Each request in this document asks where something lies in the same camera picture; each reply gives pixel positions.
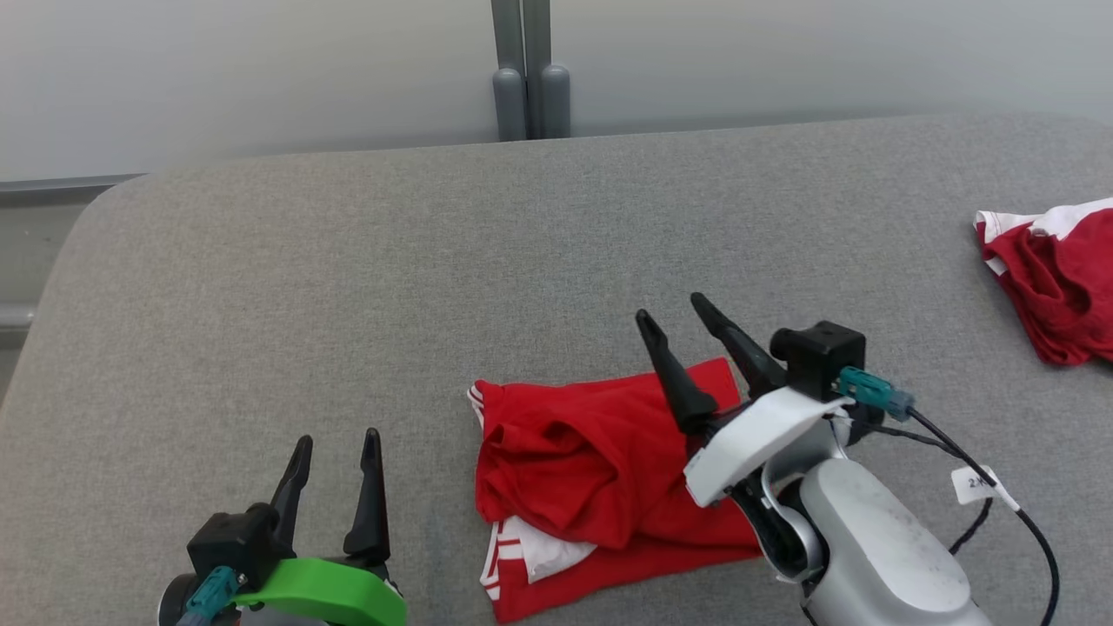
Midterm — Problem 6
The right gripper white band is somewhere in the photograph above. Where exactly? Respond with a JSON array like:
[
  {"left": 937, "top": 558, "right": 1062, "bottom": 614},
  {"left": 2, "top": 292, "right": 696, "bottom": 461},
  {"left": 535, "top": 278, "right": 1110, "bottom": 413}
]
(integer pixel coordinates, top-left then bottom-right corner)
[{"left": 635, "top": 293, "right": 884, "bottom": 510}]

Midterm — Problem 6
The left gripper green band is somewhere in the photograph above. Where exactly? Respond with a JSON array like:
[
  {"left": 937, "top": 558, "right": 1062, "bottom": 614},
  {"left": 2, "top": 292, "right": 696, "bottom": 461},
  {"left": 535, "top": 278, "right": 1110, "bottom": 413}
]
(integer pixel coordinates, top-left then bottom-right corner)
[{"left": 157, "top": 428, "right": 409, "bottom": 626}]

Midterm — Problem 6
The red Bulls 23 jersey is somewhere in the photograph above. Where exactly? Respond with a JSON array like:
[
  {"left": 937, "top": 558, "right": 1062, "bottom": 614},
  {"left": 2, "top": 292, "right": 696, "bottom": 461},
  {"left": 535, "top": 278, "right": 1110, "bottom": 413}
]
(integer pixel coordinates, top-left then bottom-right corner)
[{"left": 467, "top": 356, "right": 766, "bottom": 623}]

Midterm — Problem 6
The red shorts white trim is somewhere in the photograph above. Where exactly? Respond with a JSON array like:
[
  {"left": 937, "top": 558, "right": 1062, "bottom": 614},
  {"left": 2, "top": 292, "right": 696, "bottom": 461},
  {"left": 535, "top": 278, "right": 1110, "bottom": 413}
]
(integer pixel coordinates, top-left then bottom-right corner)
[{"left": 974, "top": 197, "right": 1113, "bottom": 366}]

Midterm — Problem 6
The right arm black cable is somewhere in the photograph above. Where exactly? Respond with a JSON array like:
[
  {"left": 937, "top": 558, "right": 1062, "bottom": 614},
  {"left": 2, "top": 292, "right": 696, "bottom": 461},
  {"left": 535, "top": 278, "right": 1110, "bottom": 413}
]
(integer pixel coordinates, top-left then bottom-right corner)
[{"left": 836, "top": 365, "right": 1063, "bottom": 626}]

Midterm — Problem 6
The right arm thin black wire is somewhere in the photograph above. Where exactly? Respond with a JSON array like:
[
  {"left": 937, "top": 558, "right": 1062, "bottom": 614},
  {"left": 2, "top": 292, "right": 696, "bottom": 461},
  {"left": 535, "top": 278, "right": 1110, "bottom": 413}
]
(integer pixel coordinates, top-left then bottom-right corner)
[{"left": 868, "top": 424, "right": 994, "bottom": 557}]

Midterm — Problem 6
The small white cable label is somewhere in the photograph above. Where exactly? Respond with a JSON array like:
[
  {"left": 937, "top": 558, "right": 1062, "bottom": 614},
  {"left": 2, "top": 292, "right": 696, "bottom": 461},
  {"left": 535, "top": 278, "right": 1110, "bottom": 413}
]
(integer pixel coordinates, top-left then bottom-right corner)
[{"left": 950, "top": 465, "right": 1020, "bottom": 512}]

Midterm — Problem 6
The grey metal double post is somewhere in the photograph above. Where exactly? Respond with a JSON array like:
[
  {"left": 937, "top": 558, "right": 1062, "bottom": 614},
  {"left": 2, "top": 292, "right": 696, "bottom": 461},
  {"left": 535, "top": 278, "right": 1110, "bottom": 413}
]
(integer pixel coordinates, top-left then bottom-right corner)
[{"left": 490, "top": 0, "right": 573, "bottom": 143}]

